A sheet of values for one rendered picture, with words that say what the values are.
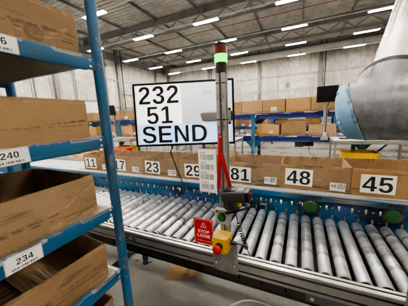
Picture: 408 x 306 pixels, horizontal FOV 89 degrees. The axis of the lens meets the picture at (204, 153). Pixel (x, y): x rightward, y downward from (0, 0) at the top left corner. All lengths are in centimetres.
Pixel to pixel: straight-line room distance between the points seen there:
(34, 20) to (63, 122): 21
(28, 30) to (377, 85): 75
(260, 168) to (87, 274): 113
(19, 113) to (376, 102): 74
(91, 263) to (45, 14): 61
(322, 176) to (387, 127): 91
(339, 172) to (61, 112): 138
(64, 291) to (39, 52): 54
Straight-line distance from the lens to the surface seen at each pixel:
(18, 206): 58
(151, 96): 105
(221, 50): 89
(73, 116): 61
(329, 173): 147
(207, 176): 92
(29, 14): 62
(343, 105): 62
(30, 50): 56
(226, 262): 109
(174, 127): 101
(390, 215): 151
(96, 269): 73
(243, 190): 84
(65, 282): 68
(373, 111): 59
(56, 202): 61
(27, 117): 56
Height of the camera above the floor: 139
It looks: 10 degrees down
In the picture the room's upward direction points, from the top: 3 degrees counter-clockwise
